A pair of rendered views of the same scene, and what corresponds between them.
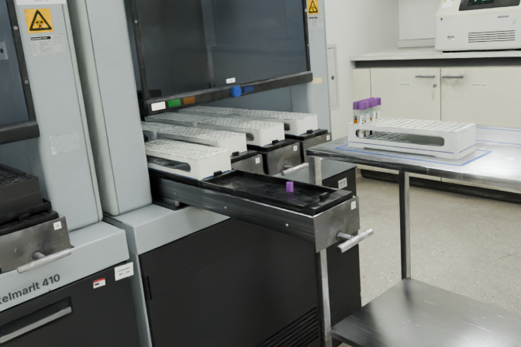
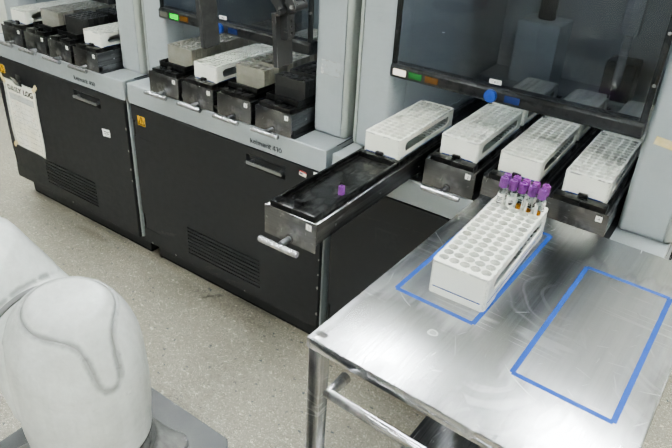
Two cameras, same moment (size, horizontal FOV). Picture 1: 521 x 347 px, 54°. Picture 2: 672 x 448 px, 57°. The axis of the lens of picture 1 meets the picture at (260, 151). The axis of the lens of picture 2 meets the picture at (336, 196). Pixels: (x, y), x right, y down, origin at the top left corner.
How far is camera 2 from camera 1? 145 cm
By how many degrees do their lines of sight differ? 72
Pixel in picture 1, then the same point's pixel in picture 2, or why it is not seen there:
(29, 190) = (298, 88)
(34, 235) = (273, 115)
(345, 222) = (297, 234)
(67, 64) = (344, 9)
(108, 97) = (368, 47)
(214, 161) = (380, 141)
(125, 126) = (376, 77)
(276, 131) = (525, 165)
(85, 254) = (298, 148)
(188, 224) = not seen: hidden behind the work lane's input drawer
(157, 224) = not seen: hidden behind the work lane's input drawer
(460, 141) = (437, 273)
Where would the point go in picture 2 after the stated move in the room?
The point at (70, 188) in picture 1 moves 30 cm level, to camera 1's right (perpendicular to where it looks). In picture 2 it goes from (326, 102) to (350, 146)
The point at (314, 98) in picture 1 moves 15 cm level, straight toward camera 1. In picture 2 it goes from (648, 165) to (581, 165)
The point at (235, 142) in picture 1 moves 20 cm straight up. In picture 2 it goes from (461, 146) to (474, 65)
